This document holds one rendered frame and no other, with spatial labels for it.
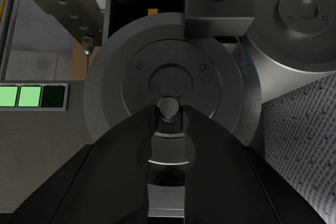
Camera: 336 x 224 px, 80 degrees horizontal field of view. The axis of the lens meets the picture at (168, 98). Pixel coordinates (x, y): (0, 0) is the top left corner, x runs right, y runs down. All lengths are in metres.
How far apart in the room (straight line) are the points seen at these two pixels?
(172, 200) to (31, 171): 0.34
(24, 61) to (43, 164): 3.18
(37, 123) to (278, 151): 0.53
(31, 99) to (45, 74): 2.91
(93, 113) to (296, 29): 0.19
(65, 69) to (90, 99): 3.26
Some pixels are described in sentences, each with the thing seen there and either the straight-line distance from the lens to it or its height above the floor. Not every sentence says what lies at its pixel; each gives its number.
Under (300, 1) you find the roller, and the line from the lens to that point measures 0.24.
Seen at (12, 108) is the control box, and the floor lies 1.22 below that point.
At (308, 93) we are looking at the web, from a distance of 0.32.
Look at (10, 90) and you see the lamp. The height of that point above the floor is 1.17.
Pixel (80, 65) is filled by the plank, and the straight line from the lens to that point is 2.74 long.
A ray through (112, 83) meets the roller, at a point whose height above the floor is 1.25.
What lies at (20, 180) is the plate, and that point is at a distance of 0.61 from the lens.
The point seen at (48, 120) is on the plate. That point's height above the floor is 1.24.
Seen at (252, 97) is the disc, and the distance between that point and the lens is 0.18.
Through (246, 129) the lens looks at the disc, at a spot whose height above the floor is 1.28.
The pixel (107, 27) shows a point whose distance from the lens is 0.20.
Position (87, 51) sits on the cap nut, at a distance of 0.57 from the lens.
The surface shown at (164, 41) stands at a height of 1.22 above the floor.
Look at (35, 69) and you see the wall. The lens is 3.59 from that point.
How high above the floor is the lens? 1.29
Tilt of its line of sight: 12 degrees down
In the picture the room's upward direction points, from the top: 179 degrees counter-clockwise
